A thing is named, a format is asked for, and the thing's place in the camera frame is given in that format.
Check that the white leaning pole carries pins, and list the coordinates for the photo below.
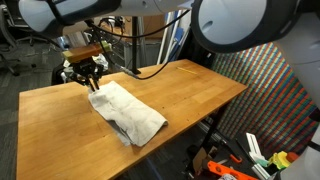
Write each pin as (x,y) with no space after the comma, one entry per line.
(166,36)

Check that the grey drawer workbench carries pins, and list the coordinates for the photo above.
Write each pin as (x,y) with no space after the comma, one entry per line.
(146,53)

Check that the orange black bar clamp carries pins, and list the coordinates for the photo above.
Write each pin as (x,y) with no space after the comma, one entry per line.
(236,158)

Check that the white rounded robot base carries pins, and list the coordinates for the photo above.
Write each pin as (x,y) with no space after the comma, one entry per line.
(303,166)

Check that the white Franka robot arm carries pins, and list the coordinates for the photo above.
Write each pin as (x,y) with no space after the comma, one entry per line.
(233,23)

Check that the silver aluminium rail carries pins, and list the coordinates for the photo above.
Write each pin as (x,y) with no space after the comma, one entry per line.
(260,171)

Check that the yellow green plastic part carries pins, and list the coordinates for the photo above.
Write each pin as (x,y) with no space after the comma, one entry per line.
(280,160)

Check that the white frayed cotton towel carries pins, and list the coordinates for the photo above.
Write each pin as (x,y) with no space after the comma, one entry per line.
(133,113)

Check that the red round cap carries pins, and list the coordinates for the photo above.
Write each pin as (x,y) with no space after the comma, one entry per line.
(292,156)

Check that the orange spirit level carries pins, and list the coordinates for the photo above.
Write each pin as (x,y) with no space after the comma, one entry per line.
(220,168)

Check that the white plastic bracket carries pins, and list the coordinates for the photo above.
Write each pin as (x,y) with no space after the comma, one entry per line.
(253,145)

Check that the brown cardboard piece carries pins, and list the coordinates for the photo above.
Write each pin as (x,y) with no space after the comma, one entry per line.
(201,160)

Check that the black low chair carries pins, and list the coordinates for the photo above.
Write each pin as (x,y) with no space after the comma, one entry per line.
(56,75)

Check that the large cardboard box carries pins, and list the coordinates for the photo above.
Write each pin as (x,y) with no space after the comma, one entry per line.
(153,26)

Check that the black camera stand pole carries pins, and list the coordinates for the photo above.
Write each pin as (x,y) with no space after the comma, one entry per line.
(134,53)

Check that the yellow pencil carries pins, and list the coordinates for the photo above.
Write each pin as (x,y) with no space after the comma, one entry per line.
(186,70)

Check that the wooden green camera mount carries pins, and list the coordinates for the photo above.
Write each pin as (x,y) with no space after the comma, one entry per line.
(83,53)

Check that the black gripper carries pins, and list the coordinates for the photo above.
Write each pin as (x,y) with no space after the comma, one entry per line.
(86,68)

